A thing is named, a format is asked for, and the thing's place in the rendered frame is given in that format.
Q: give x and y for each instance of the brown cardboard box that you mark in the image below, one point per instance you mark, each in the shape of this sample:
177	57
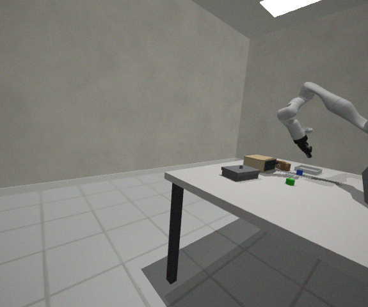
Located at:
284	166

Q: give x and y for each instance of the green block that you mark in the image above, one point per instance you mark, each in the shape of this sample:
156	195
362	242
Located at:
289	181

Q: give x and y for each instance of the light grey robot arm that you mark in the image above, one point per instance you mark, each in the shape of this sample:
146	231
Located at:
333	103

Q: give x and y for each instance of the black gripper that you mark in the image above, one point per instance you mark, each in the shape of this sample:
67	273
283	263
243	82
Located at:
302	144

